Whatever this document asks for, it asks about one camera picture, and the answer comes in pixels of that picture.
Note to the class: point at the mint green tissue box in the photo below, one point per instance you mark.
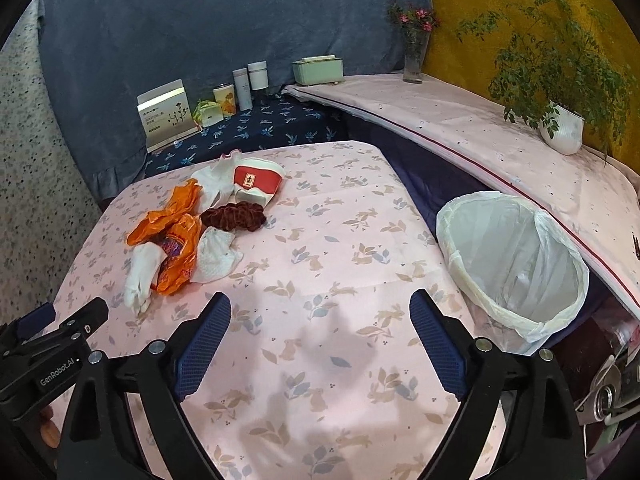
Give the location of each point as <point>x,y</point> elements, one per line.
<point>322,69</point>

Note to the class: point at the green white small packet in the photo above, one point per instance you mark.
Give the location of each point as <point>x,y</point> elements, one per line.
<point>207,113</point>

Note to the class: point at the orange plastic bag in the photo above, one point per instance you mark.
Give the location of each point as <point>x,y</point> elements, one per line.
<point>176,230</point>

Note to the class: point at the red white paper cup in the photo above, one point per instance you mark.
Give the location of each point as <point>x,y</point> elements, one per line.
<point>256,181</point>

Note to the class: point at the white glove red cuff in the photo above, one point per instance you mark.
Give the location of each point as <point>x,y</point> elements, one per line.
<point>216,182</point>

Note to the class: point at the short white jar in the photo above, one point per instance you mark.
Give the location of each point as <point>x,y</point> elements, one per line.
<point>258,72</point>

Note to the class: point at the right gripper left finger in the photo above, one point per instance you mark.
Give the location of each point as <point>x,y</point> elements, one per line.
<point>99,437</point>

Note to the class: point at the green plant white pot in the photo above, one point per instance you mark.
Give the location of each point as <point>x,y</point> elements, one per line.
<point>554,60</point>

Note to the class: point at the glass vase pink flowers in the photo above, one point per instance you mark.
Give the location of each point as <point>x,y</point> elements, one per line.
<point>416,24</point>

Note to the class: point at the pink cloth on shelf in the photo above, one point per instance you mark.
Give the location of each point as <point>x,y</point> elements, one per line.
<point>594,198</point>

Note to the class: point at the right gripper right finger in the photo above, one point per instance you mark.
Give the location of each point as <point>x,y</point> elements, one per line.
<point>542,439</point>

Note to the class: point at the person's hand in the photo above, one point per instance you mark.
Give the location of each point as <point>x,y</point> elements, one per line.
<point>49,432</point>

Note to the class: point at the white book box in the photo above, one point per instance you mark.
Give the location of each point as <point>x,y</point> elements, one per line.
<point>165,115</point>

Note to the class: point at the white lined trash bin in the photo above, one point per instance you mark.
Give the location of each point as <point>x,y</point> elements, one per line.
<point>518,270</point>

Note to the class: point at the pink rabbit print tablecloth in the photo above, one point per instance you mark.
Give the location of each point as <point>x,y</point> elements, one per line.
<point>321,374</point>

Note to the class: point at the dark red scrunchie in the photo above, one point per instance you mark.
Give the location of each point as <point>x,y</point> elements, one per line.
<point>232,217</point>

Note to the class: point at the blue grey backdrop cloth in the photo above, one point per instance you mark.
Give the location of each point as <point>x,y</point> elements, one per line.
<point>99,56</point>

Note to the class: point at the white mesh cloth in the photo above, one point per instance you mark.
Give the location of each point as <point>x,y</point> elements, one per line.
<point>216,257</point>

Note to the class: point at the tall white bottle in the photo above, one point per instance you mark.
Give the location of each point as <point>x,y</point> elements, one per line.
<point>242,89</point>

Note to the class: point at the black hair clip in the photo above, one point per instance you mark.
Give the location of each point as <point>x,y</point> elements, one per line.
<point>636,246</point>

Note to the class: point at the navy leaf print cloth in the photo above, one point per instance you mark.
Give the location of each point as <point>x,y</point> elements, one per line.
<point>281,121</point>

